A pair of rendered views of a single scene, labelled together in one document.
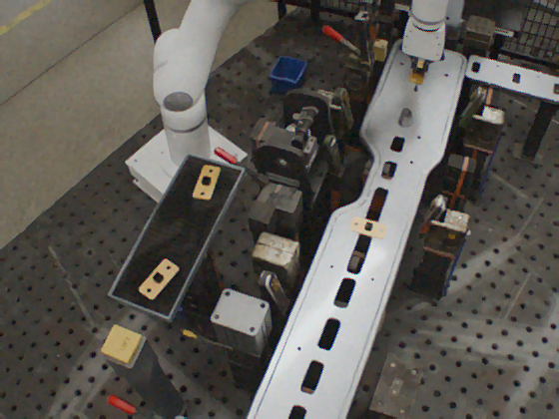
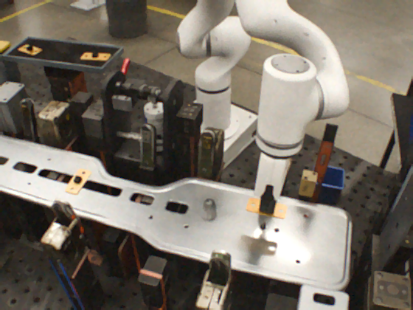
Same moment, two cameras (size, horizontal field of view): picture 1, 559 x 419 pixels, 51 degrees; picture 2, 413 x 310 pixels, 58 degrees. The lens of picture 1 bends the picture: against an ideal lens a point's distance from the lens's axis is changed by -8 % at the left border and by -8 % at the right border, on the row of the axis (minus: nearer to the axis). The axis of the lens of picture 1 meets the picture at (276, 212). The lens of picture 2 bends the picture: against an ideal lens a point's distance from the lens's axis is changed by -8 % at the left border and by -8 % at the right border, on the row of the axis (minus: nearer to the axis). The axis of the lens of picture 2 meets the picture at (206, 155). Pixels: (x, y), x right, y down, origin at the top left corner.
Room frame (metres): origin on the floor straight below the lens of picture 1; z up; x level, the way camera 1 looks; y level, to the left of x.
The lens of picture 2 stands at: (0.93, -0.92, 1.70)
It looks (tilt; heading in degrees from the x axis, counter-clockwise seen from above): 42 degrees down; 80
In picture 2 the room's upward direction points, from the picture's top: 1 degrees clockwise
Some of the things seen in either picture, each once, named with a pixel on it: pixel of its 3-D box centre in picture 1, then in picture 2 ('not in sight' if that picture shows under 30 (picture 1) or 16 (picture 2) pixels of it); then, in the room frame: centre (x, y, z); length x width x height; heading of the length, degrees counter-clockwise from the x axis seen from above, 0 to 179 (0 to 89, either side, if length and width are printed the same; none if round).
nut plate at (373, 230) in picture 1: (368, 226); (77, 179); (0.73, -0.20, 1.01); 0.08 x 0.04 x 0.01; 65
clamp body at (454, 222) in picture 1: (437, 255); (77, 272); (0.71, -0.39, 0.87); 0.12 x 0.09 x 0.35; 64
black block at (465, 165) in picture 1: (452, 195); (159, 302); (0.90, -0.48, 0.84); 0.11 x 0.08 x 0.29; 64
